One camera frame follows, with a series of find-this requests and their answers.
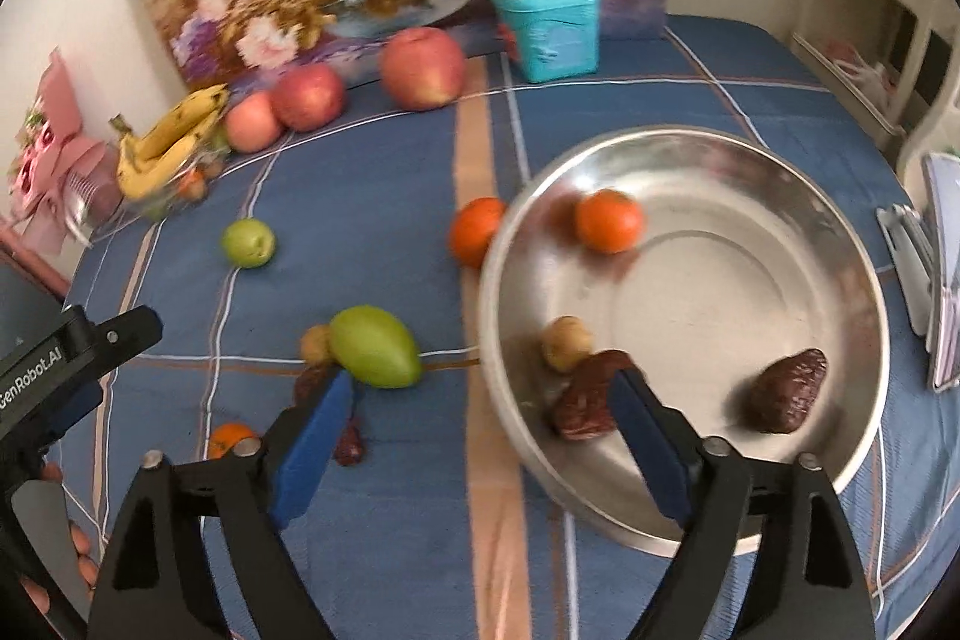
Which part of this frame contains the white shelf unit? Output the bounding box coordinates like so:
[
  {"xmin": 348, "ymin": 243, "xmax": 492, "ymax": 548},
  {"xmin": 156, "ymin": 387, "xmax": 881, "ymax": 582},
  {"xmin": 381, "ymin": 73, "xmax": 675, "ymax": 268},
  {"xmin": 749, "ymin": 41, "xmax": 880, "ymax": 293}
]
[{"xmin": 791, "ymin": 0, "xmax": 958, "ymax": 183}]

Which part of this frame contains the brown date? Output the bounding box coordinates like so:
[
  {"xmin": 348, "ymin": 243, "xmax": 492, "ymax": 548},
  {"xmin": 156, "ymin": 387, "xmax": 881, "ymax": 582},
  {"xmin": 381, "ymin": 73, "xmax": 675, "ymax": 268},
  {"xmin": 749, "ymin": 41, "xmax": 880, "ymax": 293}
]
[
  {"xmin": 293, "ymin": 365, "xmax": 366, "ymax": 468},
  {"xmin": 743, "ymin": 347, "xmax": 828, "ymax": 433},
  {"xmin": 550, "ymin": 349, "xmax": 635, "ymax": 442}
]

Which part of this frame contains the pink flower bouquet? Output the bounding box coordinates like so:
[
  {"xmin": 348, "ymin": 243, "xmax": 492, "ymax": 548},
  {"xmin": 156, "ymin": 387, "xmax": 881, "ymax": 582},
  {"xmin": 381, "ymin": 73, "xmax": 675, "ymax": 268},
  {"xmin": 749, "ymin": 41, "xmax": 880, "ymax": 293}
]
[{"xmin": 7, "ymin": 50, "xmax": 122, "ymax": 255}]

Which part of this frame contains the clear fruit tray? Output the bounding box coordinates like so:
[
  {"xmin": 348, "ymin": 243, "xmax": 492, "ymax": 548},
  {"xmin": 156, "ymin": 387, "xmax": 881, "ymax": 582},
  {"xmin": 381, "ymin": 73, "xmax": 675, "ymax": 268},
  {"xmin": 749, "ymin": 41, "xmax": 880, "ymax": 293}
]
[{"xmin": 116, "ymin": 136, "xmax": 228, "ymax": 222}]

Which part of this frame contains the oval green mango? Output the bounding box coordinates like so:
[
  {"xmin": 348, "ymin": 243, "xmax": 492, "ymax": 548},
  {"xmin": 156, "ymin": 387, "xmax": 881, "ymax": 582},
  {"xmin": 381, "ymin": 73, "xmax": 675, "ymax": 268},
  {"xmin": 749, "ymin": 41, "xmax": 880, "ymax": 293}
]
[{"xmin": 329, "ymin": 305, "xmax": 423, "ymax": 390}]

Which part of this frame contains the teal house-shaped box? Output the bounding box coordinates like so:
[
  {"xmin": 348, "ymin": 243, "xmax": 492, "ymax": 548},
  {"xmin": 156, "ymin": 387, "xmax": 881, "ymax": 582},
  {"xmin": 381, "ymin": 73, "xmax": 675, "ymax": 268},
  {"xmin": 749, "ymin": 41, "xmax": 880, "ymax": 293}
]
[{"xmin": 491, "ymin": 0, "xmax": 601, "ymax": 84}]

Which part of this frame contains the blue plaid tablecloth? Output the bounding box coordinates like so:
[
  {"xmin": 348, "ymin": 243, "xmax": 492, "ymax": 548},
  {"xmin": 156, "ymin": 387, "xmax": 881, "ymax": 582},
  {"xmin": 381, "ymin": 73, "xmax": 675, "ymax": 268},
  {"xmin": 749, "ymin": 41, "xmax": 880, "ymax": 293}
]
[{"xmin": 57, "ymin": 17, "xmax": 958, "ymax": 638}]

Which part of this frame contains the banana bunch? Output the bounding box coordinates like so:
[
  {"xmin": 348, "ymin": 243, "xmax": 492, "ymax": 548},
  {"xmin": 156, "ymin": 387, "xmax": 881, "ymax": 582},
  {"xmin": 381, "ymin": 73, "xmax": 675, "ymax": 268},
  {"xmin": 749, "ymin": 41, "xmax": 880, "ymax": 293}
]
[{"xmin": 109, "ymin": 84, "xmax": 229, "ymax": 201}]

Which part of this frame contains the large red apple right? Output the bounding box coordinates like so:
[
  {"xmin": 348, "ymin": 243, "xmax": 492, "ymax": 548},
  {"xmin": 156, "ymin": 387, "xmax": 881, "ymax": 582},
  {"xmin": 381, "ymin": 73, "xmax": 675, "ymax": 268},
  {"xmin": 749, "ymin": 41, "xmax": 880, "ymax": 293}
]
[{"xmin": 379, "ymin": 27, "xmax": 467, "ymax": 112}]

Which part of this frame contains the tan longan front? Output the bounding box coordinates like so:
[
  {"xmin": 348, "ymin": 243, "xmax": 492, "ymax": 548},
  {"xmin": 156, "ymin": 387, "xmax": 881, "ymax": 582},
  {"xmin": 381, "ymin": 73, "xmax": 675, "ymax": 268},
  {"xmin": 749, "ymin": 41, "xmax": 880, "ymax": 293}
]
[{"xmin": 540, "ymin": 315, "xmax": 594, "ymax": 375}]

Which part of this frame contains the round green jujube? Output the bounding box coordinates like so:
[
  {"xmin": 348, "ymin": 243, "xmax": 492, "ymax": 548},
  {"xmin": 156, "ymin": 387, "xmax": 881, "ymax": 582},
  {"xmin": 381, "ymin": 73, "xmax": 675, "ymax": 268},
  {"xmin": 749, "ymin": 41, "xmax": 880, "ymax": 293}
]
[{"xmin": 220, "ymin": 217, "xmax": 277, "ymax": 269}]

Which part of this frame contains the orange tangerine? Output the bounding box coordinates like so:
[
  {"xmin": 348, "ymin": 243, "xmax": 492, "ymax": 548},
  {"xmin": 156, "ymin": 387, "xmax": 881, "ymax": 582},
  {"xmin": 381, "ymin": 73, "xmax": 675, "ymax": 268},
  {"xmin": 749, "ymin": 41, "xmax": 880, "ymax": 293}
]
[
  {"xmin": 574, "ymin": 190, "xmax": 646, "ymax": 255},
  {"xmin": 206, "ymin": 422, "xmax": 259, "ymax": 459},
  {"xmin": 448, "ymin": 198, "xmax": 506, "ymax": 269}
]

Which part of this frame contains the tan longan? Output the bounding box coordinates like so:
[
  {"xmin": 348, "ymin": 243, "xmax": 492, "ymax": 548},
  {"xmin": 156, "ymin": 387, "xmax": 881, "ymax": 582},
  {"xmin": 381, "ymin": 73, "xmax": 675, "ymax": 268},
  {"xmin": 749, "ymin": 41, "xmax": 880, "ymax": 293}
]
[
  {"xmin": 299, "ymin": 325, "xmax": 334, "ymax": 367},
  {"xmin": 540, "ymin": 315, "xmax": 594, "ymax": 375}
]

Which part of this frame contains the orange tangerine front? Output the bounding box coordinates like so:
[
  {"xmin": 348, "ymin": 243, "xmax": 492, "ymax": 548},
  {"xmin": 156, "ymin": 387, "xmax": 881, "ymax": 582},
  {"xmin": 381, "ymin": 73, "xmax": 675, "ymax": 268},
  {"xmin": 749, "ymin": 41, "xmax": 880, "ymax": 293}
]
[{"xmin": 206, "ymin": 422, "xmax": 259, "ymax": 459}]

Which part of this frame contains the pale pink apple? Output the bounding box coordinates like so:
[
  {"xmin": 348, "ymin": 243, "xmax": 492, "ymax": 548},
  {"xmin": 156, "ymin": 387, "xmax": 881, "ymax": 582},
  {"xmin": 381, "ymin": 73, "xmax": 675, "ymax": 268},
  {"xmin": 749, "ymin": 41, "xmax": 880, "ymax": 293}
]
[{"xmin": 224, "ymin": 91, "xmax": 285, "ymax": 154}]

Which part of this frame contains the silver metal plate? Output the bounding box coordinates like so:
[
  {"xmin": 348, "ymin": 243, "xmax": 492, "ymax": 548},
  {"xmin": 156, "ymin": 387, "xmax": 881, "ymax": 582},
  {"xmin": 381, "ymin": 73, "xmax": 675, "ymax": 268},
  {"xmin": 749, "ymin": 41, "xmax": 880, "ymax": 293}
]
[{"xmin": 478, "ymin": 126, "xmax": 890, "ymax": 557}]

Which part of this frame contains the person's hand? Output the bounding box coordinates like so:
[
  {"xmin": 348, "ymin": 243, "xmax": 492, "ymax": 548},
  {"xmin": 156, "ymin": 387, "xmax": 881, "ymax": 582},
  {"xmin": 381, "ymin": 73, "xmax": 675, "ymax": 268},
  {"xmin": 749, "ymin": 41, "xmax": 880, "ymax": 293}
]
[{"xmin": 13, "ymin": 463, "xmax": 98, "ymax": 620}]

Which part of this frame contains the smartphone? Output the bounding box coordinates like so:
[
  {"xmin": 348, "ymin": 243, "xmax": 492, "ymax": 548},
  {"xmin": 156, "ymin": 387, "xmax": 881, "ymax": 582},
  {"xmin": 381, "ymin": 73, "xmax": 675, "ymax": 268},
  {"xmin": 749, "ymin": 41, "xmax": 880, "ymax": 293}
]
[{"xmin": 923, "ymin": 152, "xmax": 958, "ymax": 393}]

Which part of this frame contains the red apple middle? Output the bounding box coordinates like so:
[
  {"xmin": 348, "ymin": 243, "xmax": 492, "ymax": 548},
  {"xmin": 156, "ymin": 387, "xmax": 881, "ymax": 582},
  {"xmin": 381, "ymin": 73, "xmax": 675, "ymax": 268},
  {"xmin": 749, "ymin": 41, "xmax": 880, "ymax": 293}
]
[{"xmin": 270, "ymin": 63, "xmax": 347, "ymax": 133}]

